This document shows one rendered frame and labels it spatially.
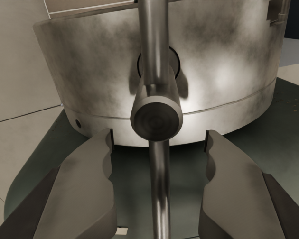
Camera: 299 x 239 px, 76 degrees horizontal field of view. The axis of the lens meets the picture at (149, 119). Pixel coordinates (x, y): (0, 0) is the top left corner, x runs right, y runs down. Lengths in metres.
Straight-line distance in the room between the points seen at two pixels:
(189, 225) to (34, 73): 1.45
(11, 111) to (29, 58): 0.45
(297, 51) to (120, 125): 0.75
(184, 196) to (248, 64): 0.15
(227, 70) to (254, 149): 0.11
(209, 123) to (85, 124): 0.13
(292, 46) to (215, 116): 0.68
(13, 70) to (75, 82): 1.43
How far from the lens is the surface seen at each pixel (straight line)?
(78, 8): 0.28
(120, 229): 0.25
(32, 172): 0.28
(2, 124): 1.86
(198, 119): 0.18
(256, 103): 0.23
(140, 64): 0.16
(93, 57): 0.17
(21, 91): 1.66
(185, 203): 0.23
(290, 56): 0.85
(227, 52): 0.17
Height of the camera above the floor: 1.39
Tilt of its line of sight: 61 degrees down
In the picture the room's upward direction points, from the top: 168 degrees clockwise
